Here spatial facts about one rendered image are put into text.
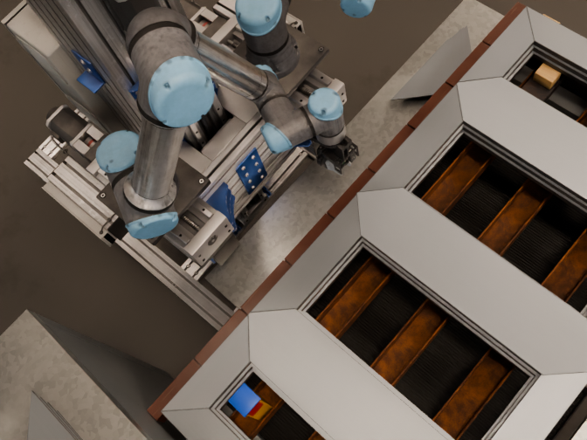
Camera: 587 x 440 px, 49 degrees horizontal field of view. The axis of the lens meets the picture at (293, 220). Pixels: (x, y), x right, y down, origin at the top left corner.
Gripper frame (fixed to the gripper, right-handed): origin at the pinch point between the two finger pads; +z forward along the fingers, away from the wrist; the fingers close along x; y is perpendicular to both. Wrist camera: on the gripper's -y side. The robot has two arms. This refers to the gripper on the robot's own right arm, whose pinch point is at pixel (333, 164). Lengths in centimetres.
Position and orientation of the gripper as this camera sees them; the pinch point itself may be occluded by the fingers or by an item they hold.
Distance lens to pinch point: 177.8
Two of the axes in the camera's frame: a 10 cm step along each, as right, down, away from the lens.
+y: 7.3, 5.8, -3.6
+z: 1.6, 3.7, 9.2
